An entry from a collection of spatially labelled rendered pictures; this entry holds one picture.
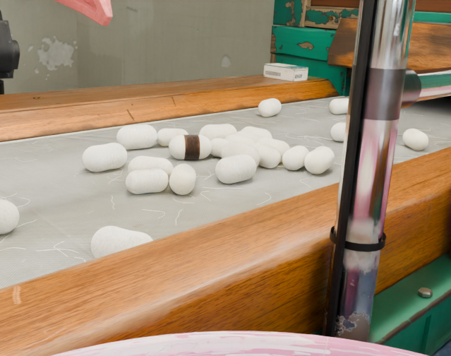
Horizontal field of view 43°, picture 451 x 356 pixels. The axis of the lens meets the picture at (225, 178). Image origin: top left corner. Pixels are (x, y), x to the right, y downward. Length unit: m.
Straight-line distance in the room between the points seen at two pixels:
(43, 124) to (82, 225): 0.25
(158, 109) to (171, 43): 1.71
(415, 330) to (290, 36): 0.71
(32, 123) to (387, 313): 0.39
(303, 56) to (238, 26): 1.16
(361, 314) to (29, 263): 0.17
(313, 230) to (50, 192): 0.20
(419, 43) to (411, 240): 0.48
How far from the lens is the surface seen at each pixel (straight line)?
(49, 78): 2.85
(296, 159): 0.48
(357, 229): 0.27
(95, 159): 0.46
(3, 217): 0.35
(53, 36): 2.84
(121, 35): 2.63
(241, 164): 0.44
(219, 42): 2.19
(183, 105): 0.70
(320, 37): 0.96
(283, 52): 1.01
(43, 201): 0.41
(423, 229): 0.39
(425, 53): 0.81
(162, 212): 0.38
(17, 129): 0.58
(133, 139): 0.52
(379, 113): 0.26
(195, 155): 0.50
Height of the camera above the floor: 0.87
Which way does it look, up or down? 17 degrees down
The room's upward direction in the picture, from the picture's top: 3 degrees clockwise
